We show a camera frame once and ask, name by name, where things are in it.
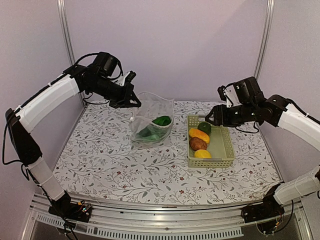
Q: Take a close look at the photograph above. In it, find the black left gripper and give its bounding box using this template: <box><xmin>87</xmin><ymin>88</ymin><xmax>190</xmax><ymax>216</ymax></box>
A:
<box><xmin>87</xmin><ymin>75</ymin><xmax>142</xmax><ymax>109</ymax></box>

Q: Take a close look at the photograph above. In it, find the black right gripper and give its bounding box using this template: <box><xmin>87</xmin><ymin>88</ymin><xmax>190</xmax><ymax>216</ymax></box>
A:
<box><xmin>205</xmin><ymin>101</ymin><xmax>257</xmax><ymax>128</ymax></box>

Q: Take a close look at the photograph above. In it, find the green yellow toy avocado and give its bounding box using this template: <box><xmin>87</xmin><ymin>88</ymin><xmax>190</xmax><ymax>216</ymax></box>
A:
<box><xmin>197</xmin><ymin>121</ymin><xmax>212</xmax><ymax>136</ymax></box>

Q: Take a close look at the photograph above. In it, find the clear pink zip top bag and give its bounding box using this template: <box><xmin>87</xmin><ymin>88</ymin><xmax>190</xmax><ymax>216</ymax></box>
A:
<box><xmin>129</xmin><ymin>92</ymin><xmax>174</xmax><ymax>148</ymax></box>

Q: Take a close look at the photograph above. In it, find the green toy cucumber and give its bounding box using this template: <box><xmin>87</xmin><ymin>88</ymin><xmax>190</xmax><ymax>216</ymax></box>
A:
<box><xmin>138</xmin><ymin>131</ymin><xmax>164</xmax><ymax>143</ymax></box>

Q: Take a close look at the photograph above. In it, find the green white toy bok choy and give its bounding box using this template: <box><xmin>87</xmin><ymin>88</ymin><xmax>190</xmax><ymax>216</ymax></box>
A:
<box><xmin>136</xmin><ymin>115</ymin><xmax>173</xmax><ymax>143</ymax></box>

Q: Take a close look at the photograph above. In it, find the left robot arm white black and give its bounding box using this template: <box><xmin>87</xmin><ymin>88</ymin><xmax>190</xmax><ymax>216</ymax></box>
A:
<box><xmin>3</xmin><ymin>51</ymin><xmax>141</xmax><ymax>217</ymax></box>

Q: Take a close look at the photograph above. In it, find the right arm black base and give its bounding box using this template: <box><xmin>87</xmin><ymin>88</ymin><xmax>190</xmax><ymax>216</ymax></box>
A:
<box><xmin>240</xmin><ymin>183</ymin><xmax>285</xmax><ymax>235</ymax></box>

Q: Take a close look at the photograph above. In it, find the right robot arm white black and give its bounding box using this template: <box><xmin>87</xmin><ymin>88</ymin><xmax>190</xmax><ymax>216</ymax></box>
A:
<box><xmin>205</xmin><ymin>95</ymin><xmax>320</xmax><ymax>218</ymax></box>

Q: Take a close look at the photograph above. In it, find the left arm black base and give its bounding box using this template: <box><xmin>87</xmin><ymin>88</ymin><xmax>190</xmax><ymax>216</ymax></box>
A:
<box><xmin>48</xmin><ymin>191</ymin><xmax>93</xmax><ymax>223</ymax></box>

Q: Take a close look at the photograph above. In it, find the orange yellow toy mango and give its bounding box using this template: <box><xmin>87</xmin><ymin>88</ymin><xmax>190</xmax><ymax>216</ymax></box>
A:
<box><xmin>188</xmin><ymin>128</ymin><xmax>210</xmax><ymax>144</ymax></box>

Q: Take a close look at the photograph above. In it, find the brown toy potato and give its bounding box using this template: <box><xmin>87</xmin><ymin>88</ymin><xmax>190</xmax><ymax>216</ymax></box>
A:
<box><xmin>189</xmin><ymin>137</ymin><xmax>208</xmax><ymax>151</ymax></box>

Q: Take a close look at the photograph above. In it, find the beige perforated plastic basket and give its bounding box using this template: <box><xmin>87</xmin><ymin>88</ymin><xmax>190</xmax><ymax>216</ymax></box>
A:
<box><xmin>187</xmin><ymin>125</ymin><xmax>235</xmax><ymax>168</ymax></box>

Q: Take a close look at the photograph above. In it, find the yellow toy lemon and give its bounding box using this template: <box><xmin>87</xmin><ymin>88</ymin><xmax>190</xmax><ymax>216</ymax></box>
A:
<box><xmin>194</xmin><ymin>149</ymin><xmax>212</xmax><ymax>159</ymax></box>

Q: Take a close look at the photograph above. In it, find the floral patterned table mat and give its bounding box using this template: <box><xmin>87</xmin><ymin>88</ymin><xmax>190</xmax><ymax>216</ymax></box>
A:
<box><xmin>53</xmin><ymin>101</ymin><xmax>281</xmax><ymax>205</ymax></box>

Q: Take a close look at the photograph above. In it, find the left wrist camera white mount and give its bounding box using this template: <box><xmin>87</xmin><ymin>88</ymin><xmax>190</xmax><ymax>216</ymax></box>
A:
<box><xmin>116</xmin><ymin>70</ymin><xmax>137</xmax><ymax>87</ymax></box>

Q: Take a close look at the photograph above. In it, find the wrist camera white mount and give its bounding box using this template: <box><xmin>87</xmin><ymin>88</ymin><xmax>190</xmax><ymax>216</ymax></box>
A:
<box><xmin>217</xmin><ymin>83</ymin><xmax>241</xmax><ymax>108</ymax></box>
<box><xmin>116</xmin><ymin>70</ymin><xmax>137</xmax><ymax>87</ymax></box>

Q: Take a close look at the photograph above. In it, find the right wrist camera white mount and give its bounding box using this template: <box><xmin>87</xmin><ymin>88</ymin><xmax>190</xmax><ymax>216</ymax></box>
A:
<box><xmin>217</xmin><ymin>83</ymin><xmax>241</xmax><ymax>108</ymax></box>

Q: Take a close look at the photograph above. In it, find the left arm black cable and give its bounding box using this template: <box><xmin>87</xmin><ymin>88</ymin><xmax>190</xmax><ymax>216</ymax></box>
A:
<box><xmin>74</xmin><ymin>52</ymin><xmax>100</xmax><ymax>67</ymax></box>

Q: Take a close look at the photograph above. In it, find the left aluminium frame post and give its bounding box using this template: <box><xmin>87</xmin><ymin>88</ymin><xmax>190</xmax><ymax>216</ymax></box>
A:
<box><xmin>56</xmin><ymin>0</ymin><xmax>86</xmax><ymax>107</ymax></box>

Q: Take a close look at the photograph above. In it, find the aluminium frame post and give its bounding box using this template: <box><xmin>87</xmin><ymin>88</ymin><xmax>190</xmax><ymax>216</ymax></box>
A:
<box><xmin>254</xmin><ymin>0</ymin><xmax>275</xmax><ymax>80</ymax></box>
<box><xmin>56</xmin><ymin>0</ymin><xmax>86</xmax><ymax>107</ymax></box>

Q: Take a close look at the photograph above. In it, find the right aluminium frame post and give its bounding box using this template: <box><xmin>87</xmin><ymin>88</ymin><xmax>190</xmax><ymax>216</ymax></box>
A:
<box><xmin>254</xmin><ymin>0</ymin><xmax>275</xmax><ymax>80</ymax></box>

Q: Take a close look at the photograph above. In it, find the front aluminium rail frame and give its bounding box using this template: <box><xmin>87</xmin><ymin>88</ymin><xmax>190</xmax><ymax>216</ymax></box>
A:
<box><xmin>21</xmin><ymin>193</ymin><xmax>315</xmax><ymax>240</ymax></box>

